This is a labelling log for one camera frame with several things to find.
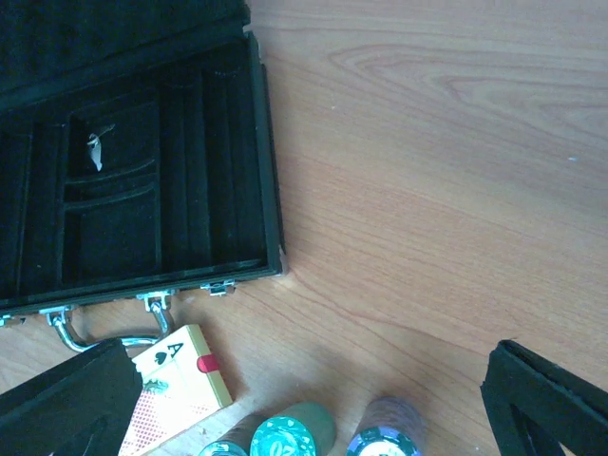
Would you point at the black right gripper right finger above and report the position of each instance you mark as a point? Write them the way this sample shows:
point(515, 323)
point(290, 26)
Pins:
point(536, 407)

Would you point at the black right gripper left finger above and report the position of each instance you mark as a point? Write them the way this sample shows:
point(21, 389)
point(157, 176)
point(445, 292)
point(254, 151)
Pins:
point(82, 406)

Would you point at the ace of spades card box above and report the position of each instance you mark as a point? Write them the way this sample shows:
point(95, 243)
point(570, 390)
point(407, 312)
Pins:
point(181, 386)

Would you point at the purple poker chip stack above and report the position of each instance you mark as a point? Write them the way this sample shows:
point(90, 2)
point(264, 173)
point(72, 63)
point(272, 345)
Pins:
point(390, 425)

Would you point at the dark grey poker chip stack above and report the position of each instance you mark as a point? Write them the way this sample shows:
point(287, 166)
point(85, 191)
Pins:
point(237, 440)

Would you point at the green poker chip stack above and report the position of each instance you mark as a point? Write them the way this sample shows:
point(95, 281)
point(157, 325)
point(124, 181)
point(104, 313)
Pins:
point(302, 429)

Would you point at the black poker set case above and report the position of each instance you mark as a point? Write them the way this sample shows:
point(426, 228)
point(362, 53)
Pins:
point(188, 193)

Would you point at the small silver case keys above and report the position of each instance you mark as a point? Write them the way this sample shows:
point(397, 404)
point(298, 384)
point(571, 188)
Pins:
point(94, 146)

